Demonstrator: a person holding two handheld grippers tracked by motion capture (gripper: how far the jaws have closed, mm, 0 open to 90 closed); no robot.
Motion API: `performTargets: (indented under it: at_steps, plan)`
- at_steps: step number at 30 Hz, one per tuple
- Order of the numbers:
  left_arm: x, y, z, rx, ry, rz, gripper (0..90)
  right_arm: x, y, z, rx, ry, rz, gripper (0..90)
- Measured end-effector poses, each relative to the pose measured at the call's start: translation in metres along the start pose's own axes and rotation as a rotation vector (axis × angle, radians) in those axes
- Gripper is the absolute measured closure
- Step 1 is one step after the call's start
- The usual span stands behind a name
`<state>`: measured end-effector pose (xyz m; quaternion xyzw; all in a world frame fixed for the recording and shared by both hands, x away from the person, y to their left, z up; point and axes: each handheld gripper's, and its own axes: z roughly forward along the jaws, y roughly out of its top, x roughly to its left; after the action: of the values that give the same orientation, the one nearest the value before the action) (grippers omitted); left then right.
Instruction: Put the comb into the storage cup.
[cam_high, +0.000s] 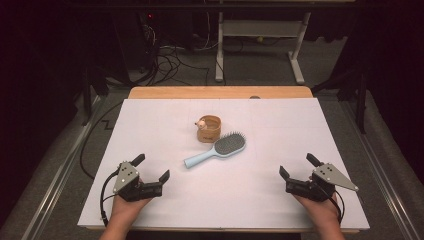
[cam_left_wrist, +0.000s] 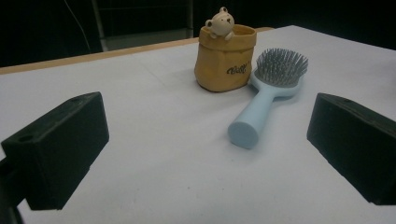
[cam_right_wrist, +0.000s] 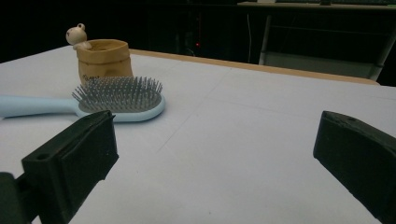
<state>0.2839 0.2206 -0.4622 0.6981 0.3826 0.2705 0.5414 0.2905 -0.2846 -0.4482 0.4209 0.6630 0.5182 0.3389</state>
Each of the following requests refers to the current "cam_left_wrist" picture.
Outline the white table cover sheet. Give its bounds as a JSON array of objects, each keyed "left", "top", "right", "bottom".
[{"left": 0, "top": 25, "right": 396, "bottom": 224}]

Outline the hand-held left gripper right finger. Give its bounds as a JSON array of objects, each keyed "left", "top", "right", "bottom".
[{"left": 306, "top": 92, "right": 396, "bottom": 206}]

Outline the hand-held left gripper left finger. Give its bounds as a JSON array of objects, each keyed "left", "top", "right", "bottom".
[{"left": 0, "top": 91, "right": 110, "bottom": 211}]

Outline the light blue hairbrush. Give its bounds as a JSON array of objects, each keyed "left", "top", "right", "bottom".
[{"left": 227, "top": 48, "right": 309, "bottom": 150}]

